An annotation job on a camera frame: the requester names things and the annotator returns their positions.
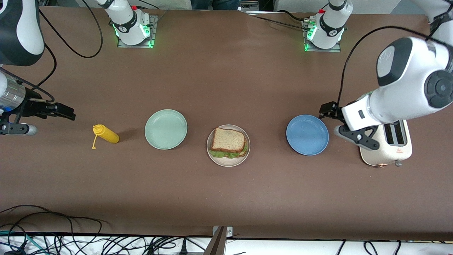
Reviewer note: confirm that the grey metal frame rail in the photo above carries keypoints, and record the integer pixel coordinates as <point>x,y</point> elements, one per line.
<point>248,5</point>

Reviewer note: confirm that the yellow mustard squeeze bottle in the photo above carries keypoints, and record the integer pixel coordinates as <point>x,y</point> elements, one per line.
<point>108,134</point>

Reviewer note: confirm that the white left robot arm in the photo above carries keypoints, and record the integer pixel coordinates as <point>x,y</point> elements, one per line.
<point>407,81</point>

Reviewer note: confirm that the white two-slot toaster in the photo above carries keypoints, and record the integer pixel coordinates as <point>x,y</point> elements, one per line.
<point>393,152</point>

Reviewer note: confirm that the grey metal beam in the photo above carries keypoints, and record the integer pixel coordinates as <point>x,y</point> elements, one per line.
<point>216,244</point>

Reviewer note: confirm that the black power plug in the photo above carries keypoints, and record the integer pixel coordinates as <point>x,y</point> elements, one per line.
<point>183,247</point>

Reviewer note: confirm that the beige plate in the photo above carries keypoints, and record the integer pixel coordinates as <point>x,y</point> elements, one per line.
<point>228,162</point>

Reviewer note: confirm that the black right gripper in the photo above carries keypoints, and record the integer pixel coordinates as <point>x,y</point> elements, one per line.
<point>32,105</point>

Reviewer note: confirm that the grey left arm base plate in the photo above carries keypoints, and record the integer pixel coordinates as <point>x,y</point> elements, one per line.
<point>334,49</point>

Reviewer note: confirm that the green lettuce leaf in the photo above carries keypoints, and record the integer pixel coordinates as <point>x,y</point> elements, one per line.
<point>226,153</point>

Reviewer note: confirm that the mint green plate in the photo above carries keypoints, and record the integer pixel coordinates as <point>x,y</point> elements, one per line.
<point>166,129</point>

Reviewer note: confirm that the person in blue trousers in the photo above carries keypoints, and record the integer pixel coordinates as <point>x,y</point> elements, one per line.
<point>214,4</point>

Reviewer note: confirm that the blue plate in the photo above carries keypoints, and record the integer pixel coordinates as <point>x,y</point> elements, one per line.
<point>307,135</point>

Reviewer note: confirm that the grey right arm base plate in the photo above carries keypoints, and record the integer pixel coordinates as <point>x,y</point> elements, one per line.
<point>154,24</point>

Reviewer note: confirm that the small silver table bracket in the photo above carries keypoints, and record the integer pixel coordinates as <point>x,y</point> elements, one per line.
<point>228,231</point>

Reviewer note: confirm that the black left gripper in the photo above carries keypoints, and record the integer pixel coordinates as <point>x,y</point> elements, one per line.
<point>331,110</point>

